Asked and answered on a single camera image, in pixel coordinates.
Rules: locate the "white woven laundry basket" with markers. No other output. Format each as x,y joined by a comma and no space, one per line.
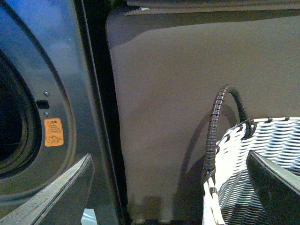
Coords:
229,198

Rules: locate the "grey cabinet panel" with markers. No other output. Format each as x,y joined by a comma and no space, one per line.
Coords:
168,63

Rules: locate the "grey front-load washing machine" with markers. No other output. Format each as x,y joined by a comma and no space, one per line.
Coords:
47,71

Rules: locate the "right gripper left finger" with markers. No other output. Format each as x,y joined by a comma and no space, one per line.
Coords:
62,202

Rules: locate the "black basket handle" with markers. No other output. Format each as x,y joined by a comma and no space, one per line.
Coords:
209,165

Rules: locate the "orange warning sticker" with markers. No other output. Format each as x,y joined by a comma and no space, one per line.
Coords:
54,135

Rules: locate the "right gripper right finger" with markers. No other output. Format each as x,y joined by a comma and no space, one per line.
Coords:
277,189

